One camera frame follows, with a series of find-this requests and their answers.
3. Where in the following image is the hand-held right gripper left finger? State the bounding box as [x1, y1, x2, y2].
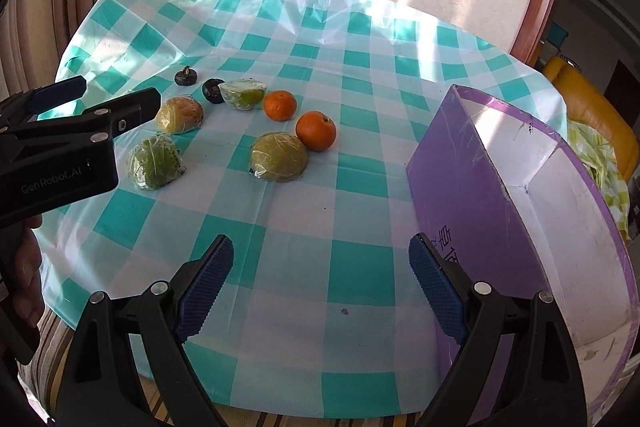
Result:
[59, 234, 236, 427]

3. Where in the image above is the green and white cloth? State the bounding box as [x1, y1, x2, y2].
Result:
[566, 119, 632, 244]

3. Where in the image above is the large plastic-wrapped green pear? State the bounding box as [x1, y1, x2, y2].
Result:
[248, 132, 308, 182]

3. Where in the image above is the small orange mandarin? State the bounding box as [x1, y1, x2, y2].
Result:
[263, 90, 298, 122]

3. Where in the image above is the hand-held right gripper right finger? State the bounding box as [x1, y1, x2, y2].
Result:
[407, 233, 588, 427]

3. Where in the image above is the plastic-wrapped bumpy green fruit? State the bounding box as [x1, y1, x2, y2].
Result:
[126, 134, 183, 192]

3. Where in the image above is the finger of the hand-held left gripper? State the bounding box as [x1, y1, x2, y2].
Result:
[30, 88, 162, 144]
[0, 76, 89, 132]

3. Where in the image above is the large orange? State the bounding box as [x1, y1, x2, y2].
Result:
[295, 111, 335, 152]

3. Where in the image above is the plastic-wrapped yellow pear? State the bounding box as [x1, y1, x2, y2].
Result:
[154, 96, 205, 135]

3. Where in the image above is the yellow sofa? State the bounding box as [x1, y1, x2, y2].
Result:
[542, 56, 634, 182]

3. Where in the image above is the person's left hand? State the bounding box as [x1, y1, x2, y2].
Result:
[12, 213, 47, 339]

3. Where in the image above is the purple cardboard box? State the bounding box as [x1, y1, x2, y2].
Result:
[405, 84, 640, 414]

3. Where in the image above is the plastic-wrapped green fruit half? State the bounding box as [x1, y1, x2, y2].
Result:
[218, 78, 266, 112]

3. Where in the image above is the teal checkered plastic tablecloth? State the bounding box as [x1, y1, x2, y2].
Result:
[37, 0, 568, 414]

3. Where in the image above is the brown striped cloth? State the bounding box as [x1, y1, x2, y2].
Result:
[19, 306, 361, 427]

